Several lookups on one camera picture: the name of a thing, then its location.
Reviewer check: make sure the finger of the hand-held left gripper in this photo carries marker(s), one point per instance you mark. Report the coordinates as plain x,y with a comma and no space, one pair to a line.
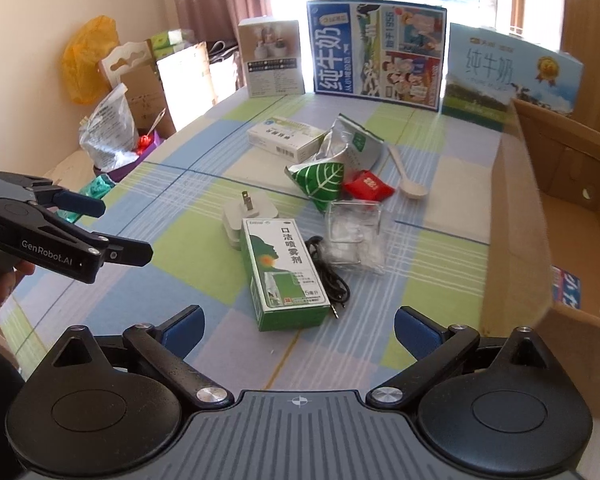
82,205
130,254

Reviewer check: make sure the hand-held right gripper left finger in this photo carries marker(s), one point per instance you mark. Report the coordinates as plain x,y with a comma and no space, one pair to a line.
185,327

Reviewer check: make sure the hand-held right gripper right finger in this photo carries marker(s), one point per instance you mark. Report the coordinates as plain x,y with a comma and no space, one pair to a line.
417,330

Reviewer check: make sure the white plug adapter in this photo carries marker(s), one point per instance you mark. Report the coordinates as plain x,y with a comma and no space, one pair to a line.
232,220

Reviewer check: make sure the green spray medicine box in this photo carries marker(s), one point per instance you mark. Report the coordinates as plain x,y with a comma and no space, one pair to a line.
280,270

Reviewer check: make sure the clear plastic container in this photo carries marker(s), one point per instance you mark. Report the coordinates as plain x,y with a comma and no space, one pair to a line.
355,235

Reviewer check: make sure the brown cardboard box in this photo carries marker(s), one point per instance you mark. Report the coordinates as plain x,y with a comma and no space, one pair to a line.
515,210

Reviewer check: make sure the desktop with checked tablecloth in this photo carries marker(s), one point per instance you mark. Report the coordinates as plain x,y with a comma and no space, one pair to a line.
180,190

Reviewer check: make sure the person's left hand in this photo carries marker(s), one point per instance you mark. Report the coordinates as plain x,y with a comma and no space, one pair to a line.
0,290

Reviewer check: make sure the green plastic packet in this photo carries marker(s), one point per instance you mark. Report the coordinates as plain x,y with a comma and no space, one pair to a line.
97,187

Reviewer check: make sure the purple bin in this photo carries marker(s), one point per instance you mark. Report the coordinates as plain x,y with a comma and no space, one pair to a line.
122,170

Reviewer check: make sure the clear plastic bag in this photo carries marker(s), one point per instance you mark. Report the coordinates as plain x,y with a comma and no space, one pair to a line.
107,130

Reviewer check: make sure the brown cardboard carton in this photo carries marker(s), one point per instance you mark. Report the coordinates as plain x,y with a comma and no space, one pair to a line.
145,105

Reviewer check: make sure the white plastic spoon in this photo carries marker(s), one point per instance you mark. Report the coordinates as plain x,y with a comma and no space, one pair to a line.
412,187

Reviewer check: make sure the yellow plastic bag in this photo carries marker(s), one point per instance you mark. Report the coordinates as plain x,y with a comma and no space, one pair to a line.
87,60

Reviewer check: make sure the red candy packet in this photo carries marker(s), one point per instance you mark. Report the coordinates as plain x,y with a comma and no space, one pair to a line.
367,185

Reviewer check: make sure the blue white packet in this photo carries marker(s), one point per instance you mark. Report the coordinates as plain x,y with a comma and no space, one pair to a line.
566,287

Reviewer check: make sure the white paper bag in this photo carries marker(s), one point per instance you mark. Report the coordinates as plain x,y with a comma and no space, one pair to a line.
185,85

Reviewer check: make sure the green leaf foil bag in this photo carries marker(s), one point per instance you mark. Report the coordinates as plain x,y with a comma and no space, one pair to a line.
325,175

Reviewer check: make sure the green tissue pack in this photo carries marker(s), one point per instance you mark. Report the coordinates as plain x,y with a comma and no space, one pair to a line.
170,42

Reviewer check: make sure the white medicine box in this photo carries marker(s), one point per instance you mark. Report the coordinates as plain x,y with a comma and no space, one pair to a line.
280,140

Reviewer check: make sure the white shopping bags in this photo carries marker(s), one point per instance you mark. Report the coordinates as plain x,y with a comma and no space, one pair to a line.
225,67

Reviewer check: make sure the white humidifier box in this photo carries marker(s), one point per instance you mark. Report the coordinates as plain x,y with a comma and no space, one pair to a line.
272,60

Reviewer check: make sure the pink curtain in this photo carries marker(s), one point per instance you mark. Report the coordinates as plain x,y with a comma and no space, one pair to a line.
215,0

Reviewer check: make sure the light blue cow milk carton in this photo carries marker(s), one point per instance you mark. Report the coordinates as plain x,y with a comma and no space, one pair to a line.
500,75

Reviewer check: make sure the blue cartoon milk carton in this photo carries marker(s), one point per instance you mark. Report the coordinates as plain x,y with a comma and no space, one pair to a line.
375,55

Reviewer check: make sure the wooden door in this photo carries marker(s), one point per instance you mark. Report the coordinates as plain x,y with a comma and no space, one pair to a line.
590,20

